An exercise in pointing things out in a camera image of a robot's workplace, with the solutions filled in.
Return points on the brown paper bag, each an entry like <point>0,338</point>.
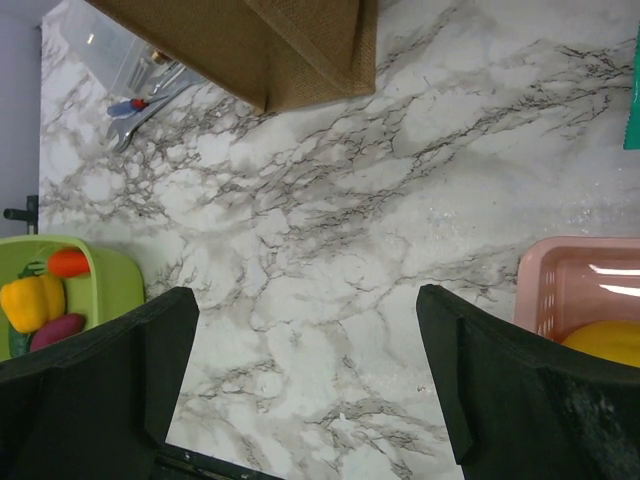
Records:
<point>274,55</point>

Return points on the red toy carrot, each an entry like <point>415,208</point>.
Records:
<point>64,263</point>

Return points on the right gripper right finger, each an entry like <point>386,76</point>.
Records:
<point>519,406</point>

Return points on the green toy cucumber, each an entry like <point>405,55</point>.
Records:
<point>19,343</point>

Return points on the teal white snack packet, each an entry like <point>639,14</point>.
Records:
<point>632,131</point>

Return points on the pink plastic basket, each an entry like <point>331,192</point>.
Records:
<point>567,282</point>

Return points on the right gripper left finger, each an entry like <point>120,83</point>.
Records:
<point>99,404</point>

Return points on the silver wrench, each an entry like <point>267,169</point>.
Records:
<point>170,84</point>

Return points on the yellow toy bell pepper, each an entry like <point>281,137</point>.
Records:
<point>31,302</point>

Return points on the lime green tray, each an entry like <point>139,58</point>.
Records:
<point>113,287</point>

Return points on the yellow toy lemon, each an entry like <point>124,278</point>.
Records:
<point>616,341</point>

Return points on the purple toy eggplant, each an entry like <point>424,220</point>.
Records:
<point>57,330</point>

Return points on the clear plastic organizer box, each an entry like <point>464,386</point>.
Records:
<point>123,63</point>

